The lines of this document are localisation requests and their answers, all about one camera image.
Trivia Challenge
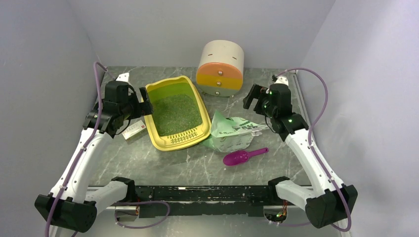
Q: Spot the yellow litter box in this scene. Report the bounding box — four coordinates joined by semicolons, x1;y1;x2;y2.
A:
145;76;211;151

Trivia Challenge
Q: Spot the green cat litter bag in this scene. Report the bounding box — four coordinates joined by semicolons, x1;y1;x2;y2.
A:
200;111;268;153

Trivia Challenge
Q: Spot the magenta plastic scoop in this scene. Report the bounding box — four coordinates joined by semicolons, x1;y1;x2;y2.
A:
223;148;269;166

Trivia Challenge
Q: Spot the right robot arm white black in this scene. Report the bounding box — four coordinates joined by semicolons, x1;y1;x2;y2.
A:
243;83;358;229

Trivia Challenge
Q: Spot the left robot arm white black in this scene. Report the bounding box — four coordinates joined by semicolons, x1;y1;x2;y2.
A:
35;80;153;236

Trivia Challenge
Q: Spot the small white red box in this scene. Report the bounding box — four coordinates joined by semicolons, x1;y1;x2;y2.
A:
122;120;147;141

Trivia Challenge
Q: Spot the round cream drawer cabinet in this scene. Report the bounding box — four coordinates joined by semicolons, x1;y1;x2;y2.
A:
196;39;244;97

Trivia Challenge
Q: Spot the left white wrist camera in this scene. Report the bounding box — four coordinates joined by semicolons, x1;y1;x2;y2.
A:
116;73;129;83

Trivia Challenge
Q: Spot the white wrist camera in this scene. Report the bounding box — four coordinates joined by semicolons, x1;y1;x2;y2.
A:
116;73;129;83
272;75;289;86

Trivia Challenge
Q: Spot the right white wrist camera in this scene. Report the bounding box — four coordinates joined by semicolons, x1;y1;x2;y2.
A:
272;75;289;86

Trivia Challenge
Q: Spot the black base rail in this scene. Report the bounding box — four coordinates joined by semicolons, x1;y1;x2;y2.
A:
108;185;293;218

